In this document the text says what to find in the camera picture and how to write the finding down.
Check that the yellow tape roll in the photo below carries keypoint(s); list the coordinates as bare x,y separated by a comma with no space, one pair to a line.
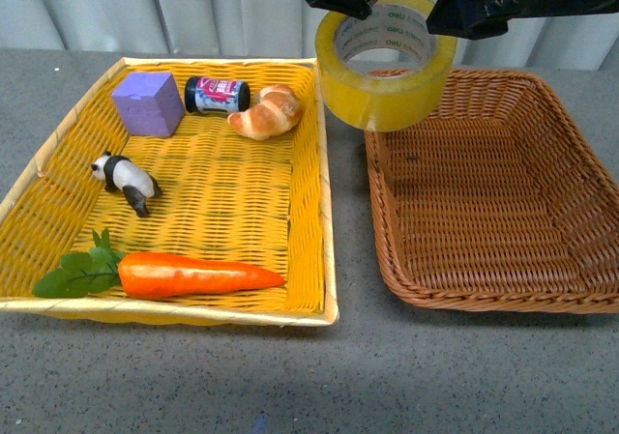
375,103

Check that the brown woven basket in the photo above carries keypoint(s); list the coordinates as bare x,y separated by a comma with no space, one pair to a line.
495,202

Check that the yellow woven basket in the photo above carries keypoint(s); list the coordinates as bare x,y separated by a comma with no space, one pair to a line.
224,197

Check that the grey curtain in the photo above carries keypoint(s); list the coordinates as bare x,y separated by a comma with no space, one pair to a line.
277,28

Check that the toy croissant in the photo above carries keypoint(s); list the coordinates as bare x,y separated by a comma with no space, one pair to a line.
277,111

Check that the purple foam cube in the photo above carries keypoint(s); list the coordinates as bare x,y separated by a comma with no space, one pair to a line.
149,104

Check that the toy panda figure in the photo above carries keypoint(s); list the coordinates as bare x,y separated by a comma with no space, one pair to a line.
120,173

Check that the toy orange carrot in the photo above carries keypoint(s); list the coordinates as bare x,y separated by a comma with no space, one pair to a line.
147,275

